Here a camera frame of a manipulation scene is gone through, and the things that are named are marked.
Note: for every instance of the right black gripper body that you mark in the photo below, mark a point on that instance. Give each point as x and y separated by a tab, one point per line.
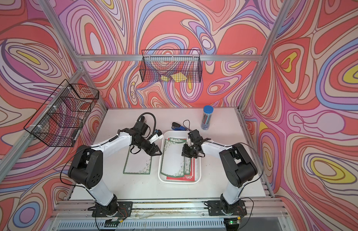
190	151

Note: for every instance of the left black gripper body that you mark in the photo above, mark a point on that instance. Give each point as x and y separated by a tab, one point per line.
145	145

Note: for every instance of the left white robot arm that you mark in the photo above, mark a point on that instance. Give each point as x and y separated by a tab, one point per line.
86	168

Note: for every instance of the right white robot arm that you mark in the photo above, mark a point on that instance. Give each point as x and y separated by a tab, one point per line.
238	166

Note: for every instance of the white plastic storage tray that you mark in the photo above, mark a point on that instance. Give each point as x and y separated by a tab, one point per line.
181	135

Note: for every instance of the red bordered stationery sheet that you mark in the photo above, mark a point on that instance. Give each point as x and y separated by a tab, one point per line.
192	174

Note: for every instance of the blue black stapler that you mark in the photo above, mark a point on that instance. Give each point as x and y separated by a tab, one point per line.
178	127

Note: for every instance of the blue lid pen tube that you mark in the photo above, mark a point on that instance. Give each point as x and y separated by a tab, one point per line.
207	113

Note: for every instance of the yellow sticky note small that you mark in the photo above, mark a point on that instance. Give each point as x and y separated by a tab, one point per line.
164	79

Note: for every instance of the yellow sticky note large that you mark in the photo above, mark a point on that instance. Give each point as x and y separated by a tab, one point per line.
179	77

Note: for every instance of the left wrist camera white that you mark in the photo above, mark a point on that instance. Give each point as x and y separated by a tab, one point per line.
157	135

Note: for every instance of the back black wire basket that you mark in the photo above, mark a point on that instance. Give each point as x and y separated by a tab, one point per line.
157	62

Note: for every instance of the black wire basket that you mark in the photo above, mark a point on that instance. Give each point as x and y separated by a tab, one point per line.
60	119
157	62

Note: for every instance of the left black wire basket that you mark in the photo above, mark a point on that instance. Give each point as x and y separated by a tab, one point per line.
60	119

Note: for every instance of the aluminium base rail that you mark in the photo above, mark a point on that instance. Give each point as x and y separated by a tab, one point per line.
263	214

